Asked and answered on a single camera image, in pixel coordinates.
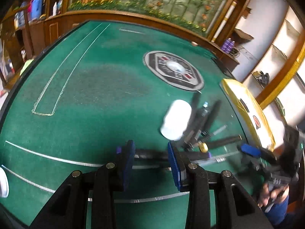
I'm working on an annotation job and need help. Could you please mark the black tape roll orange core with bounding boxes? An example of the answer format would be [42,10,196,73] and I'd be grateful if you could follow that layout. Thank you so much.
[253,115,261,129]

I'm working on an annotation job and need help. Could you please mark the person right hand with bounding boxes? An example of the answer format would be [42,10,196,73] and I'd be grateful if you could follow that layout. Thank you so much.
[258,183,290,208]

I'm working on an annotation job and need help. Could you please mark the yellow white storage tray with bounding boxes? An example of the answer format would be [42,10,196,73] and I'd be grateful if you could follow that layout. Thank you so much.
[220,79,275,152]

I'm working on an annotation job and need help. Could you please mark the black pen long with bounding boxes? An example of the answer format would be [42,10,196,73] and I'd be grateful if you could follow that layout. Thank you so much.
[188,90,202,127]

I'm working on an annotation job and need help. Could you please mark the white plastic bottle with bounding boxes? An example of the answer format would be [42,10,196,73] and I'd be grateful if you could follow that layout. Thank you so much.
[160,99,192,141]

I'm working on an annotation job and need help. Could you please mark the black pen silver tip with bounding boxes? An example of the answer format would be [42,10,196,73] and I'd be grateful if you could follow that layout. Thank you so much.
[184,102,209,145]

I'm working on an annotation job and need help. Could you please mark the round mahjong table control panel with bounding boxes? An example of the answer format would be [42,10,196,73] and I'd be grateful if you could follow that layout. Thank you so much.
[143,51,204,92]

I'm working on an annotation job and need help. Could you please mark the purple bottles on cabinet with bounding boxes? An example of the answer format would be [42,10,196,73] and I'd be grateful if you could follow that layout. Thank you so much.
[221,38,235,54]

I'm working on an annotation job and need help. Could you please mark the white cylinder at table edge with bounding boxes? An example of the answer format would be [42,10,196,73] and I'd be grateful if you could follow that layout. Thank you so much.
[0,168,9,198]

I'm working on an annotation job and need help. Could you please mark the blue thermos jug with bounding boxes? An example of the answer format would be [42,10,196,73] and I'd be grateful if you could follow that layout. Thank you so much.
[30,0,43,20]

